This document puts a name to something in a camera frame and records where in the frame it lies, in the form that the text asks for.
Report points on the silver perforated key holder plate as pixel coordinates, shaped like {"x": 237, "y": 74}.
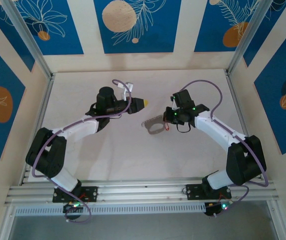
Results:
{"x": 154, "y": 120}

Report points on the controller board green LED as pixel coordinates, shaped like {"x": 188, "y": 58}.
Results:
{"x": 211, "y": 208}
{"x": 70, "y": 207}

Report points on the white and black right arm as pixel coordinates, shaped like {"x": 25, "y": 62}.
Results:
{"x": 215, "y": 127}

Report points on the aluminium table side rail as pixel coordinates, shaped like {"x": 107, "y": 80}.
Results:
{"x": 45, "y": 100}
{"x": 244, "y": 117}

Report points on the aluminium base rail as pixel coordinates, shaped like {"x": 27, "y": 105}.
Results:
{"x": 138, "y": 192}

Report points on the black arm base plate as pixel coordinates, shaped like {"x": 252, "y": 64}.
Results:
{"x": 195, "y": 191}
{"x": 90, "y": 193}

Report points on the aluminium frame post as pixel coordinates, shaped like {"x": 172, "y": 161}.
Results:
{"x": 248, "y": 32}
{"x": 25, "y": 35}

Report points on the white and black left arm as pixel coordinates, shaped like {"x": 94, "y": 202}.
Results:
{"x": 83, "y": 130}

